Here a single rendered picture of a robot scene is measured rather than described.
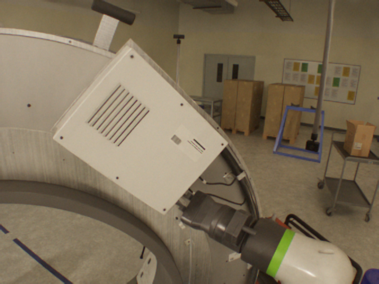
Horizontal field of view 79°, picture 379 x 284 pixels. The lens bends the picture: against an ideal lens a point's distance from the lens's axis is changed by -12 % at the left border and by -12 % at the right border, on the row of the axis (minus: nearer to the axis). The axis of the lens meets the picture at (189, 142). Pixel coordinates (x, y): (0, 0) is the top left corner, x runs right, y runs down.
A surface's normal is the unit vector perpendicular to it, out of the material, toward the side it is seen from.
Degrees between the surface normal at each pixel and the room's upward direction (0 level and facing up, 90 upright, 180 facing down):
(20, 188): 10
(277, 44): 90
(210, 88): 90
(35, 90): 90
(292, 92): 90
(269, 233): 27
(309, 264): 47
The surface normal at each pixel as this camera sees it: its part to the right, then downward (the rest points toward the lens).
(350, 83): -0.49, 0.24
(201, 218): -0.25, -0.48
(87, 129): 0.36, 0.29
